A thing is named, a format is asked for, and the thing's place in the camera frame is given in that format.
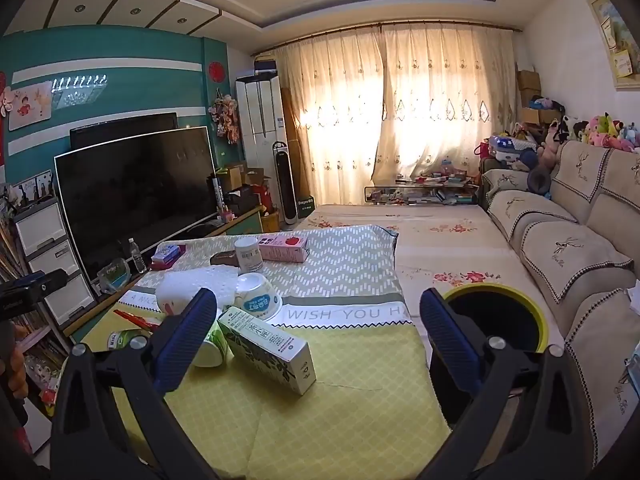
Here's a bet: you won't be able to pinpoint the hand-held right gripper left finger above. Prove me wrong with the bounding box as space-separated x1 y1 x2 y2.
50 287 218 480

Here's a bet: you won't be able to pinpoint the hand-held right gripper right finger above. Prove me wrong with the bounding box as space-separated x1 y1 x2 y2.
419 287 588 480

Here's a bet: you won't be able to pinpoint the white floral paper cup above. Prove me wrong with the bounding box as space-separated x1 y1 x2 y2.
155 279 203 317

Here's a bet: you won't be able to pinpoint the red pen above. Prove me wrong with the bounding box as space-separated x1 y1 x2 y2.
114 309 161 333

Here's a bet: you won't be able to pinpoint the black yellow-rimmed waste bin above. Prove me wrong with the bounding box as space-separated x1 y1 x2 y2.
429 283 550 428

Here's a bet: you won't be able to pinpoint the clear bubble wrap sheet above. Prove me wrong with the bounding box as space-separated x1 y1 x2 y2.
165 266 241 302

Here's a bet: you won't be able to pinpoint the green white drink carton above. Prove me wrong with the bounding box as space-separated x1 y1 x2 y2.
216 306 317 395

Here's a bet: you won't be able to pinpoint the white paper bowl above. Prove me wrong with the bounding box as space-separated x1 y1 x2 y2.
234 272 283 322

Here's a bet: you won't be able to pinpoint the white plastic jar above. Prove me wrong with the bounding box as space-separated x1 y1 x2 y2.
234 237 264 272

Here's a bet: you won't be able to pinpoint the pink strawberry drink carton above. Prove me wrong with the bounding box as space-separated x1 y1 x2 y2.
257 233 308 263

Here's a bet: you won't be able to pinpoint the person's left hand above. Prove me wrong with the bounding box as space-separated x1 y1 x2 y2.
9 324 27 401

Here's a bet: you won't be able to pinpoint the white drawer cabinet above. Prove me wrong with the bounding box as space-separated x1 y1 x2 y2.
12 197 96 328

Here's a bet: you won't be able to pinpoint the shelf of books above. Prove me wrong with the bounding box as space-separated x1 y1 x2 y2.
0 220 68 411

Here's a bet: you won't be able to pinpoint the red blue card box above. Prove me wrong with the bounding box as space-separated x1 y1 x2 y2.
151 242 187 266

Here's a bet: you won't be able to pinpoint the clear water bottle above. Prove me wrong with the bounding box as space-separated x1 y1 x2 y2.
127 238 147 275

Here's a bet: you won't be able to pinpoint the cream floral sheet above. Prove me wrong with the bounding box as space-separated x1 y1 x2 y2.
295 204 561 341

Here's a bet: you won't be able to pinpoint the small photo frames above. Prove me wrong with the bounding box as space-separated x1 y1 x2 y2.
10 170 53 206

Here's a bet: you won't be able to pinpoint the green yellow patterned tablecloth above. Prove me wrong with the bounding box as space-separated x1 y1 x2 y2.
80 224 453 480

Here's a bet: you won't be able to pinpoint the large curved television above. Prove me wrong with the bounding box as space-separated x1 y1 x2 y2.
54 126 218 286

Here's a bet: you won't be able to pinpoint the beige sofa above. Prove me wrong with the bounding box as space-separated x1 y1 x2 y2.
477 140 640 466

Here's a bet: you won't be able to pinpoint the glass coffee table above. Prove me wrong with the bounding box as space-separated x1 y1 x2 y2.
364 180 481 207

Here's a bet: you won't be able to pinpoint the open cardboard box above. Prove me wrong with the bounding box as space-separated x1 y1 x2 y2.
220 162 266 193

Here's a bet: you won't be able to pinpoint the white tower fan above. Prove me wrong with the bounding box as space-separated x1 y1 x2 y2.
272 141 298 224

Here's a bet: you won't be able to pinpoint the small black television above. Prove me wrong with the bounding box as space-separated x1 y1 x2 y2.
70 112 179 151

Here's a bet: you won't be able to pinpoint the star print bag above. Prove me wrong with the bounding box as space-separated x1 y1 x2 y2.
487 135 536 163

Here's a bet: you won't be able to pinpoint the artificial flower decoration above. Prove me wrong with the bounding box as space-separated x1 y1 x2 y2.
209 89 240 145

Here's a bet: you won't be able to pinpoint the cream embroidered curtain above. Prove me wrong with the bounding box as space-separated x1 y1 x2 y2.
372 24 518 183
272 27 387 206

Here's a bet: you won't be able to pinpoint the white standing air conditioner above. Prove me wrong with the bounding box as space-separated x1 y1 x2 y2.
235 72 278 211

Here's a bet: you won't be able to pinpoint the pile of plush toys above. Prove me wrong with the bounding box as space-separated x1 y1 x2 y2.
530 95 640 157

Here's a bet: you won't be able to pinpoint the stack of cardboard boxes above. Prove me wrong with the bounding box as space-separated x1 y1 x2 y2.
516 69 543 126

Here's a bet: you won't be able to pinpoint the wooden curtain rod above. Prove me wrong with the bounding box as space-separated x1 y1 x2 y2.
252 21 523 56

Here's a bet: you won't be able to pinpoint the framed flower painting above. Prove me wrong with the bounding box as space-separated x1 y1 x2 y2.
586 0 640 92

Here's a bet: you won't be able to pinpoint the pink wall picture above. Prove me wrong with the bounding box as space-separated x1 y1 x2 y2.
5 81 55 131

